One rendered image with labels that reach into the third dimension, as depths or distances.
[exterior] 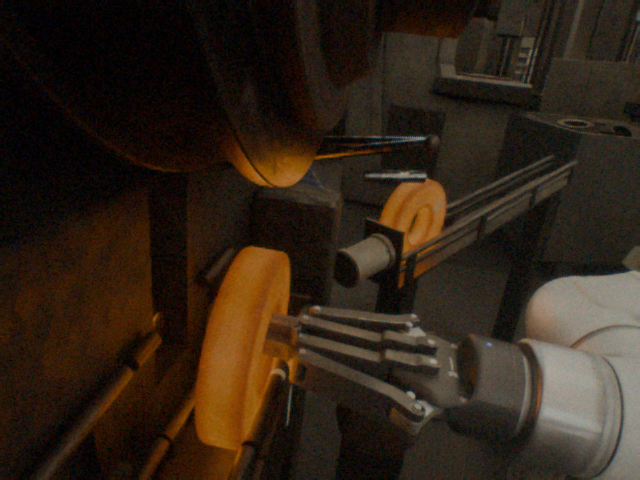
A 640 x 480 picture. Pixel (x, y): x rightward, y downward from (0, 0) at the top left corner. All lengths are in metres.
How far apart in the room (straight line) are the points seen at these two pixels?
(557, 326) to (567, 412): 0.16
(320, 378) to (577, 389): 0.17
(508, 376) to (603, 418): 0.06
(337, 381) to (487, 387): 0.10
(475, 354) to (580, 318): 0.17
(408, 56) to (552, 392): 2.74
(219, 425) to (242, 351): 0.06
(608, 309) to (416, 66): 2.58
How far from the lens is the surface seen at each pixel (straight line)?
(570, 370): 0.38
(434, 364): 0.36
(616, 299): 0.52
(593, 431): 0.38
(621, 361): 0.41
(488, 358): 0.36
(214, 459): 0.41
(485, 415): 0.36
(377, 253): 0.71
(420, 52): 2.99
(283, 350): 0.36
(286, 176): 0.27
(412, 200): 0.75
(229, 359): 0.31
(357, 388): 0.33
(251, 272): 0.33
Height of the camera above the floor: 0.96
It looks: 22 degrees down
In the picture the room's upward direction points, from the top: 6 degrees clockwise
